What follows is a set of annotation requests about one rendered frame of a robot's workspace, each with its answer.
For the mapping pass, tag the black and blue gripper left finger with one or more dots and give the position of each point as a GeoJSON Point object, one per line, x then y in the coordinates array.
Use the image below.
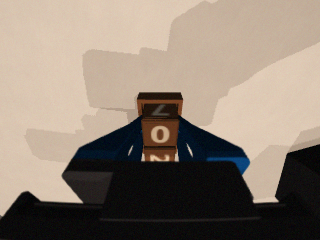
{"type": "Point", "coordinates": [116, 145]}

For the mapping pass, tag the brown number cube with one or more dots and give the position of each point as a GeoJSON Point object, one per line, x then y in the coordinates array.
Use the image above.
{"type": "Point", "coordinates": [160, 124]}
{"type": "Point", "coordinates": [159, 153]}

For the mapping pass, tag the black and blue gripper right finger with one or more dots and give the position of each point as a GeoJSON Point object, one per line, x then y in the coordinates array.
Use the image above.
{"type": "Point", "coordinates": [206, 146]}

